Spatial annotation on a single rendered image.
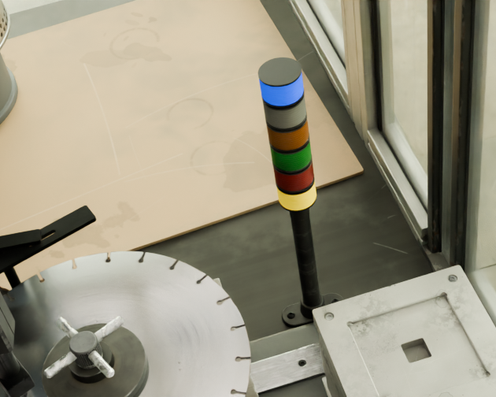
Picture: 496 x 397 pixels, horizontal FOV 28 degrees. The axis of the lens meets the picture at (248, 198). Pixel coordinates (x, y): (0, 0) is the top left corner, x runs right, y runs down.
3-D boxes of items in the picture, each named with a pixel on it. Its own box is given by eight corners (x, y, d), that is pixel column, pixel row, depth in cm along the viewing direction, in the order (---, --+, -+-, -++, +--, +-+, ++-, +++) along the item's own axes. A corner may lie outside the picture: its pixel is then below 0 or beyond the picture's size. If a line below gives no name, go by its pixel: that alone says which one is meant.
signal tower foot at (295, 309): (339, 292, 132) (338, 280, 131) (348, 312, 130) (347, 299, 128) (279, 310, 132) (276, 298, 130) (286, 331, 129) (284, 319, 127)
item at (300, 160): (305, 140, 112) (302, 120, 110) (317, 165, 109) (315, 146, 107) (267, 150, 112) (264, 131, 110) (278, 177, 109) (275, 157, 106)
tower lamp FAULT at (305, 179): (307, 160, 114) (305, 141, 112) (320, 186, 111) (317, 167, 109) (270, 171, 114) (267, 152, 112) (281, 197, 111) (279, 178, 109)
